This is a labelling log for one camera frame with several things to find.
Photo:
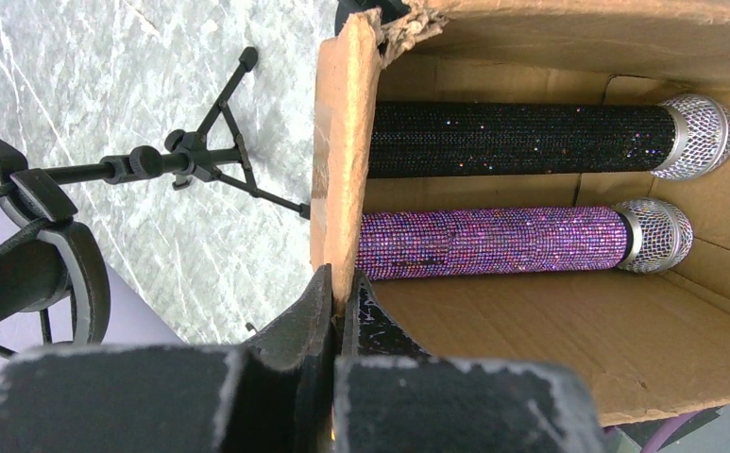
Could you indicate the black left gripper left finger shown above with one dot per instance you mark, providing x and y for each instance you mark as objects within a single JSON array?
[{"x": 271, "y": 393}]

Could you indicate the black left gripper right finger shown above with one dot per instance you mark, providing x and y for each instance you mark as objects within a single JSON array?
[{"x": 392, "y": 395}]

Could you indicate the brown cardboard box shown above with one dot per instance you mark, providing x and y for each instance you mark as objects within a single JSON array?
[{"x": 648, "y": 347}]

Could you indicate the purple glitter microphone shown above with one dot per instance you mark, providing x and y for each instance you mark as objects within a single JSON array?
[{"x": 642, "y": 236}]

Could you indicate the black glitter microphone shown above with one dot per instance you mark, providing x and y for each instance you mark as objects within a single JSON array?
[{"x": 679, "y": 139}]

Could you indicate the black tripod shock-mount stand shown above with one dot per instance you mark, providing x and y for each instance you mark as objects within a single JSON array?
[{"x": 52, "y": 256}]

